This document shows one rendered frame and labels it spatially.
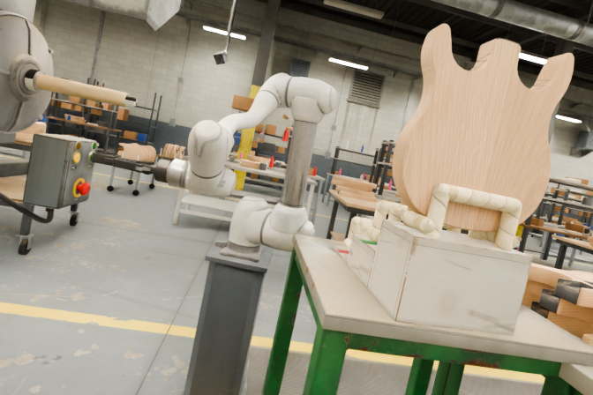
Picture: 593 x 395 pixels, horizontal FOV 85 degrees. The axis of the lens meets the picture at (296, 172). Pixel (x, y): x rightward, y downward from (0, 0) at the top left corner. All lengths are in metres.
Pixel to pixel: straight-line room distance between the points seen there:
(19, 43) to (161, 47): 11.82
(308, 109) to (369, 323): 0.89
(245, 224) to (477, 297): 1.00
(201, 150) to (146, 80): 11.68
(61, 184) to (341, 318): 0.83
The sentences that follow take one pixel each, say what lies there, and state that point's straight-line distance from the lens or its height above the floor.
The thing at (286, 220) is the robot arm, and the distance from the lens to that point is 1.40.
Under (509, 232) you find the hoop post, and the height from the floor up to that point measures 1.14.
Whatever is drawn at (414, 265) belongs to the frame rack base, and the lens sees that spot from 0.69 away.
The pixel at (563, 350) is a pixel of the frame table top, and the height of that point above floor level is 0.93.
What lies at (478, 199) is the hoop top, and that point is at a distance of 0.74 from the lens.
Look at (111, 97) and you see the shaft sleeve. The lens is 0.83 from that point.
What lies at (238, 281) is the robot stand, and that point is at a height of 0.61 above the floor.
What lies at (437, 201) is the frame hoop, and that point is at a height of 1.17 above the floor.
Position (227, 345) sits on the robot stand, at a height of 0.32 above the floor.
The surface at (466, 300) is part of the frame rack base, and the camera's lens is 0.78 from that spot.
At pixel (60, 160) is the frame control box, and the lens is 1.11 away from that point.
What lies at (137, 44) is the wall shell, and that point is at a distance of 12.93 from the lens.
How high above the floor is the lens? 1.21
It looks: 3 degrees down
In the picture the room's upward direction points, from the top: 12 degrees clockwise
